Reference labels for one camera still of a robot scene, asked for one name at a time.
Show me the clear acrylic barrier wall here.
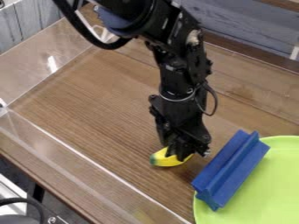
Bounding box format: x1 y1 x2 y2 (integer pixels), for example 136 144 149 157
0 10 299 224

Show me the black cable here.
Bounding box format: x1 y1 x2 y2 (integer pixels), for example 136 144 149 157
0 197 48 224

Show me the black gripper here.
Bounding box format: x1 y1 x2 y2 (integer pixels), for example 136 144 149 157
148 94 211 161

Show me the yellow toy banana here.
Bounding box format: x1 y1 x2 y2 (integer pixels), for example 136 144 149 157
149 147 194 167

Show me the blue plastic block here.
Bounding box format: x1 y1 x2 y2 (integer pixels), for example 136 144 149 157
191 129 270 211

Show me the green plate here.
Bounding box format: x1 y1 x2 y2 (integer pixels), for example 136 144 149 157
192 136 299 224

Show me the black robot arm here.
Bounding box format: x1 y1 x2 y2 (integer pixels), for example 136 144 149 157
52 0 216 166

